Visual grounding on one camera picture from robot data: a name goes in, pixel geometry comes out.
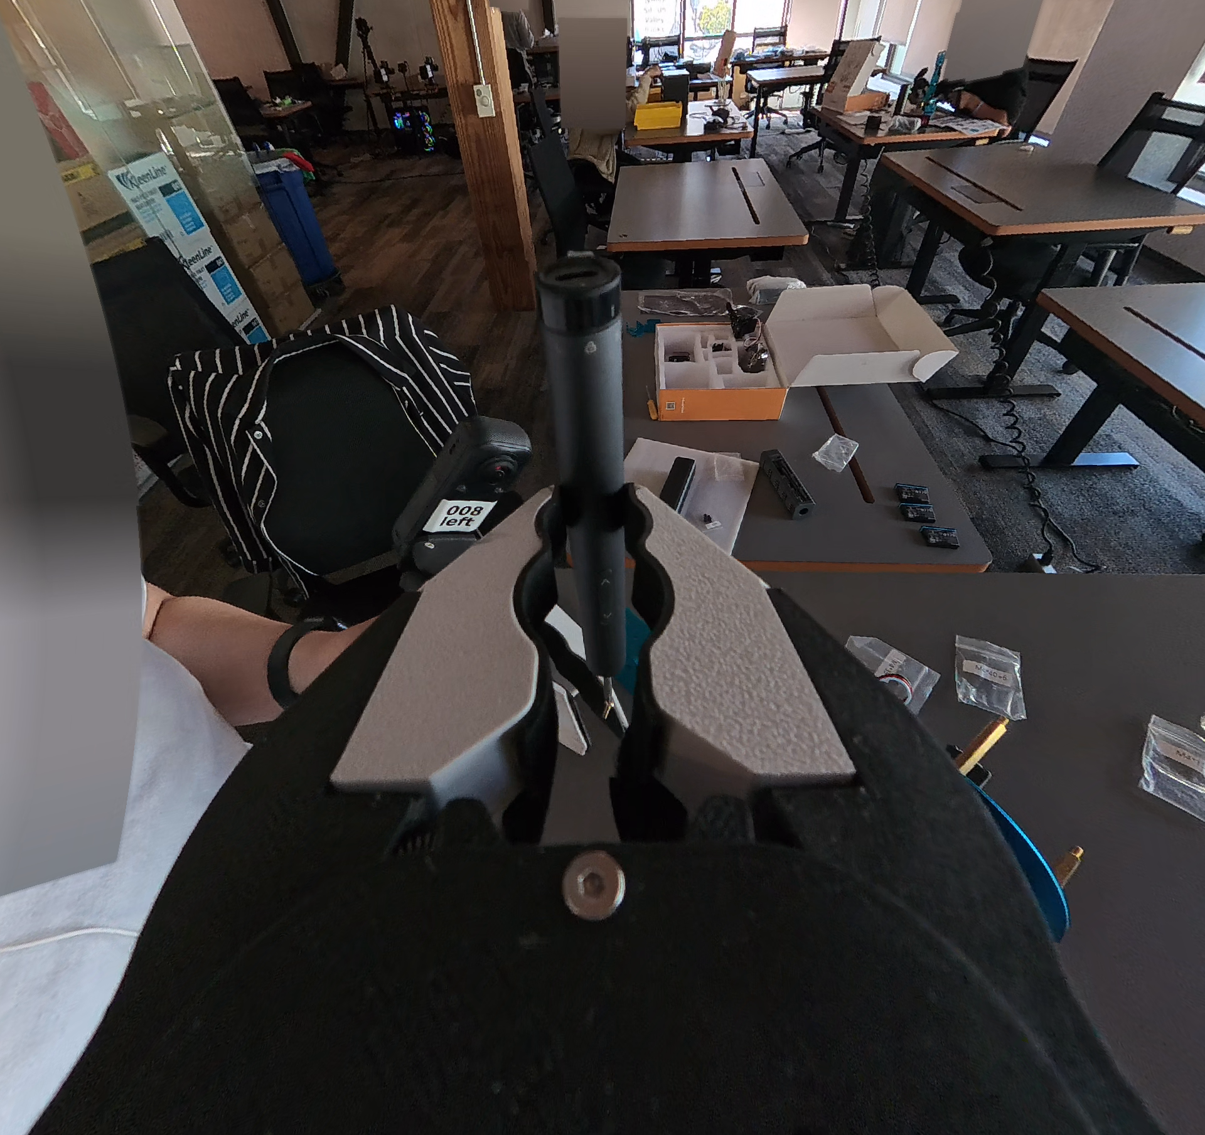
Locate white earphone cable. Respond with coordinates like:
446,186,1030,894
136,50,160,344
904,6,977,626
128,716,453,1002
0,924,137,958

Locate orange white cardboard box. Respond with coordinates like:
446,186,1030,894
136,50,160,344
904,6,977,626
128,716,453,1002
651,282,961,424

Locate person's left forearm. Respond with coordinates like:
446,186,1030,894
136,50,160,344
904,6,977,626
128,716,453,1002
141,580,391,730

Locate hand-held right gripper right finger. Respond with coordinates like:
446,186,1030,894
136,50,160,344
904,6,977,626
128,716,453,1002
616,484,858,837

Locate black electric screwdriver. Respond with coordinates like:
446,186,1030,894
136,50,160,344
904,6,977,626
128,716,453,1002
532,253,630,734

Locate blue toy robot arm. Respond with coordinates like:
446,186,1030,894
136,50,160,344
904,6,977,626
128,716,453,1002
616,610,1085,947

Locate black office chair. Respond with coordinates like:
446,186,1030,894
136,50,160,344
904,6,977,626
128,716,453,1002
126,308,490,610
522,85,617,257

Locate white paper sheet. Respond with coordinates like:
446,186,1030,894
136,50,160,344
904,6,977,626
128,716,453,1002
621,436,761,558

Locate dark grey desk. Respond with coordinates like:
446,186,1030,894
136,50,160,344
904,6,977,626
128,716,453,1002
753,571,1205,1135

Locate scattered small clear parts bags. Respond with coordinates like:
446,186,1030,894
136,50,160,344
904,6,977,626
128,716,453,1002
845,632,1205,824

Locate wooden pillar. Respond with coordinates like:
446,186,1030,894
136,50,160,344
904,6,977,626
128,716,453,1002
417,0,540,314

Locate black wristband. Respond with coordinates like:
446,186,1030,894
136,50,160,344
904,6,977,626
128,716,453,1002
265,616,354,713

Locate black bit holder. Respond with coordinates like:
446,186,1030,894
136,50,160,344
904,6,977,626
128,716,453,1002
758,446,819,522

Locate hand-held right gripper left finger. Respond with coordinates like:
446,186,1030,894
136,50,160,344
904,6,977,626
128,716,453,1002
329,486,567,819

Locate coiled black cable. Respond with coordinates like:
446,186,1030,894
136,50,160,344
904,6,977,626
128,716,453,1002
973,236,1050,558

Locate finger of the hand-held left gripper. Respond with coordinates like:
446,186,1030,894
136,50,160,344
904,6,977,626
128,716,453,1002
553,667,596,755

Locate black plastic bag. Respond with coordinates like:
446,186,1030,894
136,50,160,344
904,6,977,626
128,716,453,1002
635,288,737,318

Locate dark desk with wooden edge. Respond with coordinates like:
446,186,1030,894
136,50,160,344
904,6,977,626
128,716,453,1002
1033,282,1205,473
873,140,1205,241

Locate blue trash bin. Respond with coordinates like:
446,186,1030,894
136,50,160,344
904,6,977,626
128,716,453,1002
252,164,341,295

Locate grey desk with slot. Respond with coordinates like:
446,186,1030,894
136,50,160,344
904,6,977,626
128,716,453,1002
616,288,995,576
604,157,812,258

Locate person's white shirt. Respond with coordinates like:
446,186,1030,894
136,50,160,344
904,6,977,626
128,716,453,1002
0,580,253,1135

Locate black white striped shirt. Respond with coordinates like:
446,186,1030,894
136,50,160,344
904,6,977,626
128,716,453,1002
166,305,482,584

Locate stack of cardboard boxes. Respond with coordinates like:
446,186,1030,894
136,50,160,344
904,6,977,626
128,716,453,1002
56,72,316,346

